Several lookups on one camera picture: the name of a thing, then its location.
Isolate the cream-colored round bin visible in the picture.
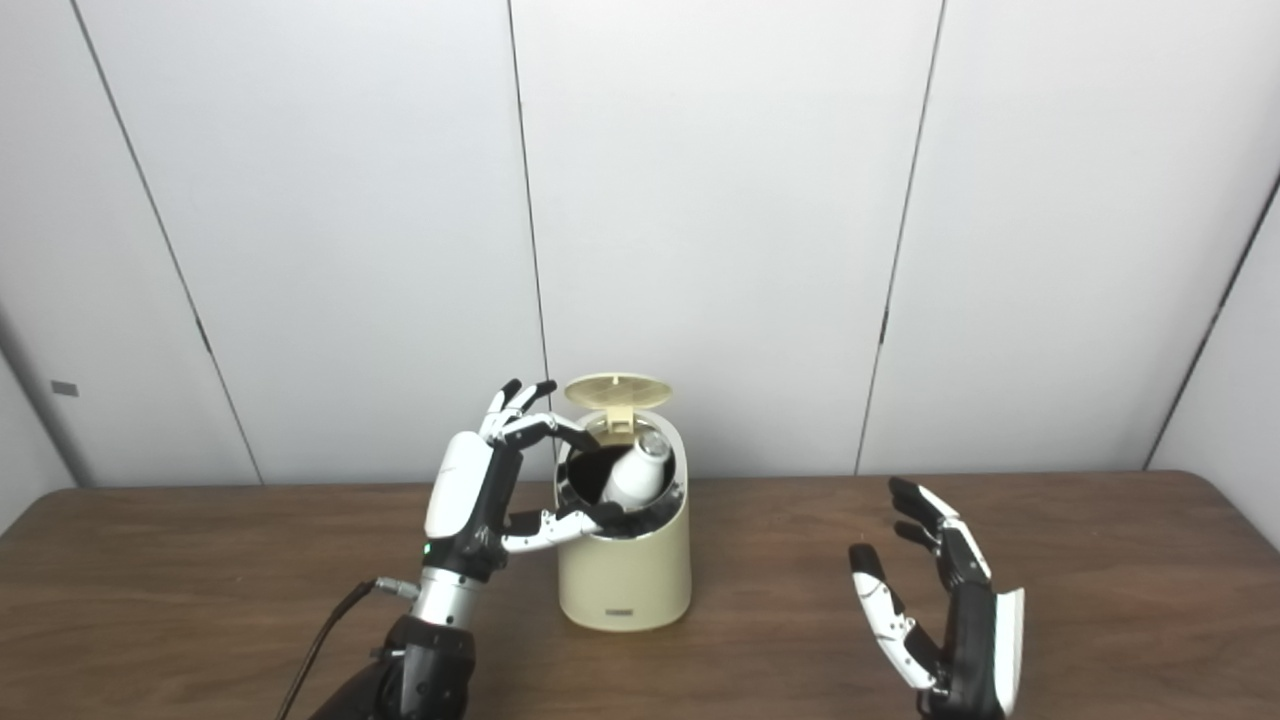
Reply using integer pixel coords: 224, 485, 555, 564
555, 410, 692, 633

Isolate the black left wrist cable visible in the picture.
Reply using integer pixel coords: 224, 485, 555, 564
275, 577, 421, 720

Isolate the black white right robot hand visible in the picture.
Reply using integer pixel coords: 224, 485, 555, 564
848, 476, 1026, 720

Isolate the cream round bin lid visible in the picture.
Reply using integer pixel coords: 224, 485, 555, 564
563, 373, 673, 433

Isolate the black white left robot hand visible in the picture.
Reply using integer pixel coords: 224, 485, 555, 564
423, 378, 626, 581

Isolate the small white plastic bottle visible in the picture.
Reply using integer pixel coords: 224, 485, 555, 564
600, 430, 671, 509

